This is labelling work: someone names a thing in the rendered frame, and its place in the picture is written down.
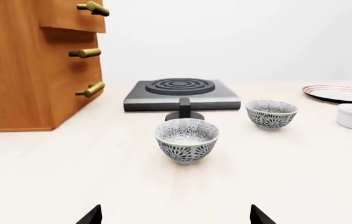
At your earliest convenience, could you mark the black stove knob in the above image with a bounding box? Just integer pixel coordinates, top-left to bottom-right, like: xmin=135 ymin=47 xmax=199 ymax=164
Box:
xmin=164 ymin=97 xmax=205 ymax=122

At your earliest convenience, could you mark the brass drawer handle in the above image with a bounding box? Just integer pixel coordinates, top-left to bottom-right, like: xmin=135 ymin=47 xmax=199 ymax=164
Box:
xmin=75 ymin=82 xmax=106 ymax=98
xmin=76 ymin=0 xmax=110 ymax=17
xmin=68 ymin=48 xmax=102 ymax=58

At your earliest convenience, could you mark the red striped plate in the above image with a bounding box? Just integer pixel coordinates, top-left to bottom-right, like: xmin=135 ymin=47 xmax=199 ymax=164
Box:
xmin=302 ymin=85 xmax=352 ymax=104

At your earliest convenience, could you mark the patterned black white bowl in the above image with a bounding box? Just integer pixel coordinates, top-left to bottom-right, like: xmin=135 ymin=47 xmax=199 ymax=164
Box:
xmin=245 ymin=99 xmax=299 ymax=132
xmin=154 ymin=118 xmax=221 ymax=164

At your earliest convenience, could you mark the wooden drawer cabinet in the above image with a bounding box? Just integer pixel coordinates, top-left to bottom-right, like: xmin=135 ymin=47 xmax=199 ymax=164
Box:
xmin=0 ymin=0 xmax=107 ymax=133

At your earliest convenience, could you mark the dark grey stove burner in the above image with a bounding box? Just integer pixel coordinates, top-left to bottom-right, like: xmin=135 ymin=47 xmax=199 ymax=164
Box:
xmin=123 ymin=78 xmax=242 ymax=113

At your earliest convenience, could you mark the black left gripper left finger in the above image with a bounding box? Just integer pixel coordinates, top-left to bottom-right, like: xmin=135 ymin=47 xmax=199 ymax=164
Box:
xmin=75 ymin=203 xmax=103 ymax=224

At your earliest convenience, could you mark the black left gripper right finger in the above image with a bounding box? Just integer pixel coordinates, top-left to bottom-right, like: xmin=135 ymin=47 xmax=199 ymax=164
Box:
xmin=249 ymin=203 xmax=276 ymax=224

